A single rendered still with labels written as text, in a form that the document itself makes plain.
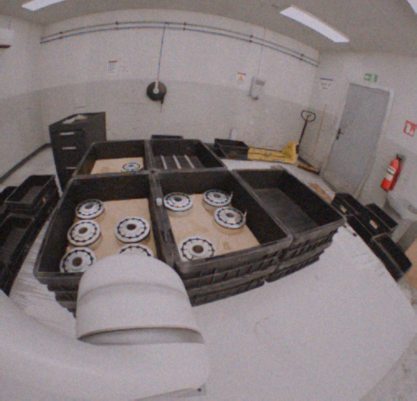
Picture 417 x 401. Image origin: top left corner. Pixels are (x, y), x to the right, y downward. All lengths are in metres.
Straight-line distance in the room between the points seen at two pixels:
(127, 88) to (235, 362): 3.85
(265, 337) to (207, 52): 3.86
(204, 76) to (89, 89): 2.24
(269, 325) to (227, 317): 0.13
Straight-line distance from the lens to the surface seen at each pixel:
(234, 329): 0.57
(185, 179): 0.69
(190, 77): 3.75
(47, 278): 0.41
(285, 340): 0.61
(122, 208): 0.66
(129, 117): 3.87
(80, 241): 0.54
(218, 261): 0.38
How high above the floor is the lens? 1.22
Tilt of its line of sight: 31 degrees down
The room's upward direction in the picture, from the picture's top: 9 degrees clockwise
